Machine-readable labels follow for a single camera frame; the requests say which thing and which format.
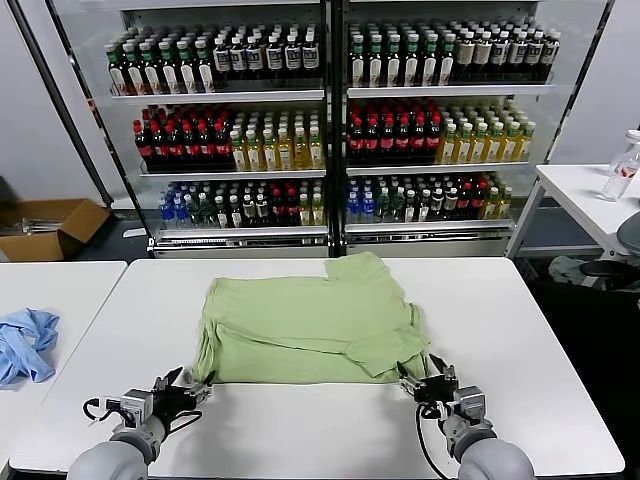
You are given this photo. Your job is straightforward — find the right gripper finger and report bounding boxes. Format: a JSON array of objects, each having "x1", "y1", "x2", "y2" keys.
[
  {"x1": 396, "y1": 361, "x2": 426, "y2": 402},
  {"x1": 429, "y1": 353, "x2": 459, "y2": 389}
]

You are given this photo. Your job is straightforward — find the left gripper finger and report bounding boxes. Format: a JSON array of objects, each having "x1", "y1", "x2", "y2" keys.
[
  {"x1": 183, "y1": 370, "x2": 217, "y2": 401},
  {"x1": 152, "y1": 367, "x2": 185, "y2": 394}
]

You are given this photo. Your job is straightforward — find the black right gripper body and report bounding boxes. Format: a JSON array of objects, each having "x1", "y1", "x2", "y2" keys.
[{"x1": 416, "y1": 375, "x2": 459, "y2": 408}]

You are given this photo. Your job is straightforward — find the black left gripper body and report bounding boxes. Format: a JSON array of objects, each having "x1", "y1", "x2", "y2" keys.
[{"x1": 150, "y1": 383, "x2": 198, "y2": 427}]

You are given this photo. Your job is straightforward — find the light green t-shirt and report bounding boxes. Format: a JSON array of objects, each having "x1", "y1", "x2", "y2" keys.
[{"x1": 192, "y1": 251, "x2": 432, "y2": 386}]

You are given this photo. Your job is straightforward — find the crumpled light blue garment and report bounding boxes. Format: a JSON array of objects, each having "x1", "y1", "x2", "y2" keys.
[{"x1": 0, "y1": 307, "x2": 61, "y2": 390}]

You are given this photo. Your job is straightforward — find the crumpled grey cloth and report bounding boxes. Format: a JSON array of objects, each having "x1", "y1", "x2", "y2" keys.
[{"x1": 548, "y1": 255, "x2": 601, "y2": 289}]

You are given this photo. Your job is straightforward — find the red-cap cola bottle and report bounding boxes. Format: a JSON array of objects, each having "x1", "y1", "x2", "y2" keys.
[
  {"x1": 410, "y1": 118, "x2": 428, "y2": 164},
  {"x1": 197, "y1": 121, "x2": 216, "y2": 169},
  {"x1": 471, "y1": 180, "x2": 487, "y2": 221},
  {"x1": 348, "y1": 118, "x2": 366, "y2": 164},
  {"x1": 181, "y1": 121, "x2": 200, "y2": 169},
  {"x1": 379, "y1": 118, "x2": 397, "y2": 164},
  {"x1": 364, "y1": 118, "x2": 382, "y2": 164},
  {"x1": 148, "y1": 120, "x2": 168, "y2": 169},
  {"x1": 395, "y1": 118, "x2": 413, "y2": 164},
  {"x1": 457, "y1": 183, "x2": 474, "y2": 222},
  {"x1": 213, "y1": 121, "x2": 233, "y2": 169},
  {"x1": 132, "y1": 121, "x2": 153, "y2": 169},
  {"x1": 165, "y1": 120, "x2": 184, "y2": 169},
  {"x1": 425, "y1": 118, "x2": 444, "y2": 164},
  {"x1": 283, "y1": 188, "x2": 300, "y2": 227},
  {"x1": 268, "y1": 189, "x2": 285, "y2": 228}
]

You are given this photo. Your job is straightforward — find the open cardboard box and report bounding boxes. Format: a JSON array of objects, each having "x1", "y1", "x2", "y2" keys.
[{"x1": 0, "y1": 198, "x2": 111, "y2": 262}]

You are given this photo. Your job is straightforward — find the black office chair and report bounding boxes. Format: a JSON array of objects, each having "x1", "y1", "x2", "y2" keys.
[{"x1": 579, "y1": 259, "x2": 640, "y2": 292}]

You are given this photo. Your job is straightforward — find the silver metal bars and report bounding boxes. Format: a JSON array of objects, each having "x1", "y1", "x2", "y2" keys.
[{"x1": 8, "y1": 217, "x2": 63, "y2": 236}]

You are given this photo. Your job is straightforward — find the person in grey-green top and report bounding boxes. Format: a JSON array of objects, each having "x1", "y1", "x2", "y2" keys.
[{"x1": 616, "y1": 212, "x2": 640, "y2": 256}]

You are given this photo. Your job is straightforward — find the white side table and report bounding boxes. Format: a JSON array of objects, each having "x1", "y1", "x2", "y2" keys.
[{"x1": 512, "y1": 163, "x2": 640, "y2": 261}]

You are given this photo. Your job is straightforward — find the clear plastic water bottle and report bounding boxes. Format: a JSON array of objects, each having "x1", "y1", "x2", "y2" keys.
[{"x1": 602, "y1": 128, "x2": 640, "y2": 202}]

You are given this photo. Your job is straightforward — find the white drinks display cabinet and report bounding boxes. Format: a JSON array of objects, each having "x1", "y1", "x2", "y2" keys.
[
  {"x1": 118, "y1": 0, "x2": 334, "y2": 260},
  {"x1": 335, "y1": 0, "x2": 558, "y2": 259}
]

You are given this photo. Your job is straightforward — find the dark slanted metal pole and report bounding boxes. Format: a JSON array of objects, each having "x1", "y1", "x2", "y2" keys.
[{"x1": 7, "y1": 0, "x2": 115, "y2": 209}]

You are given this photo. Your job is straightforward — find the green-cap dark drink bottle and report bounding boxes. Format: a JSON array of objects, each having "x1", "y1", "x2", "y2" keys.
[
  {"x1": 420, "y1": 35, "x2": 440, "y2": 87},
  {"x1": 438, "y1": 33, "x2": 457, "y2": 86},
  {"x1": 157, "y1": 41, "x2": 179, "y2": 95},
  {"x1": 107, "y1": 47, "x2": 126, "y2": 96},
  {"x1": 402, "y1": 35, "x2": 421, "y2": 88},
  {"x1": 139, "y1": 42, "x2": 161, "y2": 95},
  {"x1": 122, "y1": 44, "x2": 144, "y2": 96},
  {"x1": 349, "y1": 38, "x2": 368, "y2": 89},
  {"x1": 366, "y1": 36, "x2": 385, "y2": 89},
  {"x1": 176, "y1": 39, "x2": 198, "y2": 94},
  {"x1": 384, "y1": 35, "x2": 403, "y2": 88},
  {"x1": 194, "y1": 38, "x2": 216, "y2": 94}
]

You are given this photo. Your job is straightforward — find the dark bottle tan label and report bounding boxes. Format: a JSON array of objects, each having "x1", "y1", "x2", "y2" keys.
[
  {"x1": 509, "y1": 32, "x2": 529, "y2": 84},
  {"x1": 526, "y1": 31, "x2": 546, "y2": 83},
  {"x1": 455, "y1": 30, "x2": 475, "y2": 84},
  {"x1": 542, "y1": 31, "x2": 562, "y2": 82},
  {"x1": 473, "y1": 31, "x2": 494, "y2": 84},
  {"x1": 491, "y1": 32, "x2": 511, "y2": 84}
]

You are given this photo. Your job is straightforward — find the dark bottle navy white label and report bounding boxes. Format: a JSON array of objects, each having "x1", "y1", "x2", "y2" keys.
[
  {"x1": 264, "y1": 33, "x2": 285, "y2": 82},
  {"x1": 283, "y1": 32, "x2": 303, "y2": 81},
  {"x1": 300, "y1": 31, "x2": 321, "y2": 80},
  {"x1": 212, "y1": 37, "x2": 232, "y2": 84},
  {"x1": 246, "y1": 34, "x2": 267, "y2": 83},
  {"x1": 229, "y1": 35, "x2": 249, "y2": 84}
]

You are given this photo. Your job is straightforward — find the glass cabinet door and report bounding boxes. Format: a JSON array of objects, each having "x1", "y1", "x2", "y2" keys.
[
  {"x1": 509, "y1": 0, "x2": 619, "y2": 251},
  {"x1": 46, "y1": 0, "x2": 155, "y2": 251}
]

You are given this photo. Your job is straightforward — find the thin black left gripper cable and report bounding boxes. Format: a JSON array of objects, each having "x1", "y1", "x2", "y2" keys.
[{"x1": 167, "y1": 408, "x2": 204, "y2": 439}]

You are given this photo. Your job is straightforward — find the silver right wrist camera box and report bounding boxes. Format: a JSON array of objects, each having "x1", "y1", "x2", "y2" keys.
[{"x1": 451, "y1": 384, "x2": 487, "y2": 427}]

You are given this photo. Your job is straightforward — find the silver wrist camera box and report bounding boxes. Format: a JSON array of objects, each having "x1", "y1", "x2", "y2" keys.
[
  {"x1": 451, "y1": 384, "x2": 487, "y2": 427},
  {"x1": 118, "y1": 387, "x2": 154, "y2": 427}
]

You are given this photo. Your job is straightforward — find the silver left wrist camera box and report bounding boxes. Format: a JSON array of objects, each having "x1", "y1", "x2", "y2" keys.
[{"x1": 118, "y1": 387, "x2": 154, "y2": 427}]

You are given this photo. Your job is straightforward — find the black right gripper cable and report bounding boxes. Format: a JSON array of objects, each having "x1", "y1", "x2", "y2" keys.
[{"x1": 412, "y1": 402, "x2": 454, "y2": 479}]

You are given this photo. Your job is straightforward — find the black camera cable white plug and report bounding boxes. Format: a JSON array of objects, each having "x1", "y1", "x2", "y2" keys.
[{"x1": 82, "y1": 396, "x2": 124, "y2": 425}]

